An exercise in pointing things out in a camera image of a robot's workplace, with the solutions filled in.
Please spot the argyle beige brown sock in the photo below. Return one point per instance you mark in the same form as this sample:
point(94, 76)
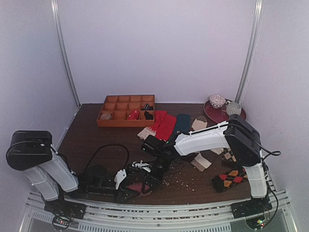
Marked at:
point(228, 158)

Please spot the red rolled sock in tray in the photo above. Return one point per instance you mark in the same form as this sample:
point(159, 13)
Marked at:
point(134, 115)

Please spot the magenta purple ribbed sock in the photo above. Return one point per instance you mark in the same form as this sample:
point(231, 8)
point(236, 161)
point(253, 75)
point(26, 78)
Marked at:
point(136, 187)

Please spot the black striped sock in tray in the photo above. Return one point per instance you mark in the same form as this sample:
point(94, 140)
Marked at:
point(147, 107)

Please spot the left aluminium frame post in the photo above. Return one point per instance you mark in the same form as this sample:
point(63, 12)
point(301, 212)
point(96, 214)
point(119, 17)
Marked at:
point(64, 56)

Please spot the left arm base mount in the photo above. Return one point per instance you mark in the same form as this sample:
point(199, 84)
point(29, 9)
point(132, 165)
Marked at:
point(65, 209)

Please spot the black rolled sock in tray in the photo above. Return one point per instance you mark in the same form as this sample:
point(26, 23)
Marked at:
point(148, 116)

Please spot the aluminium frame post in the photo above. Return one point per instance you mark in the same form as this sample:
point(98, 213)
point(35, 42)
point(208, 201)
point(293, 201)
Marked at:
point(64, 56)
point(253, 41)

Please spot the beige sock in tray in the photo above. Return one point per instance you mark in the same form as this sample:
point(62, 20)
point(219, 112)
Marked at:
point(105, 116)

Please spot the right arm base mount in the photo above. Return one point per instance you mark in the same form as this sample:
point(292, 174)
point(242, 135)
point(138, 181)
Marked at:
point(250, 207)

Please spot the green reindeer sock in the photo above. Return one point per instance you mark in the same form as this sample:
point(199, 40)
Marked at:
point(183, 124)

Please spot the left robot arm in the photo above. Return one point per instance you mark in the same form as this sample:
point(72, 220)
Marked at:
point(33, 154)

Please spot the red long sock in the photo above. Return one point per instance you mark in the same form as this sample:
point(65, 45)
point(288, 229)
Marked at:
point(164, 125)

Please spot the cream striped sock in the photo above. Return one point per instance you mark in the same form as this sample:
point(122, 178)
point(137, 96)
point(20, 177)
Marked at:
point(199, 162)

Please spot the argyle black orange sock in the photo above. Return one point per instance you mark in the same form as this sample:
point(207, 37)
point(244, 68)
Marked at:
point(230, 179)

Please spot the right aluminium frame post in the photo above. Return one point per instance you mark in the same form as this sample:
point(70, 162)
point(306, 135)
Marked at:
point(253, 41)

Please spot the patterned white red bowl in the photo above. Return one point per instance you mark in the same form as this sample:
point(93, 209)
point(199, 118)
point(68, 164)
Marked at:
point(217, 101)

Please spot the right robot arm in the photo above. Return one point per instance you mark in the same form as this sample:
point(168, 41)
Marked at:
point(235, 134)

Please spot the striped grey cup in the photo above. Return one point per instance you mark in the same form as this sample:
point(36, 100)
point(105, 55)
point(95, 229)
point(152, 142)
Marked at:
point(233, 108)

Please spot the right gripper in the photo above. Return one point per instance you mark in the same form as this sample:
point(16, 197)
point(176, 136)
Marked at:
point(152, 179)

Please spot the cream red-trim sock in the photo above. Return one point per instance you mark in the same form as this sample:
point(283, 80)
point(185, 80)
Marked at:
point(145, 133)

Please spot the red round tray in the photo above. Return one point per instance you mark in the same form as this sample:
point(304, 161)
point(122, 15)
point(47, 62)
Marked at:
point(217, 115)

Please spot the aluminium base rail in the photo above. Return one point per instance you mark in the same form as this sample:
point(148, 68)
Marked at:
point(112, 217)

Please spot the wooden divided organizer tray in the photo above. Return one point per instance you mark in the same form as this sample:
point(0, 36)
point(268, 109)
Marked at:
point(120, 107)

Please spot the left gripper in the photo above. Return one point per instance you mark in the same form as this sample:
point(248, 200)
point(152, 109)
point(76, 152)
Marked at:
point(121, 195)

